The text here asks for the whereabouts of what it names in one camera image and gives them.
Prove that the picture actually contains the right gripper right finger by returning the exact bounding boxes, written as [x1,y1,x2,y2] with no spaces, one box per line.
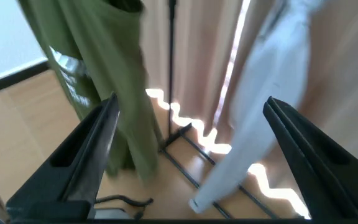
[262,96,358,218]

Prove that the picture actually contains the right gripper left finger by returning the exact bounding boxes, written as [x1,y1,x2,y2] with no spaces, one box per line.
[5,92,120,220]

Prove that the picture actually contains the green printed T-shirt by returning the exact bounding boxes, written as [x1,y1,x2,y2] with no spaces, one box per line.
[17,0,164,183]

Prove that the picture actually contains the black clothes rack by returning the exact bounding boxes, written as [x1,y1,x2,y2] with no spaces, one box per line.
[158,0,281,220]

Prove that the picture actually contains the pale grey sweatpants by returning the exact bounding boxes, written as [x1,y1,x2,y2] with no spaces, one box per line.
[188,0,326,215]

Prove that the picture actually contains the black cable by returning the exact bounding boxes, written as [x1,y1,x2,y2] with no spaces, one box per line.
[94,194,154,218]

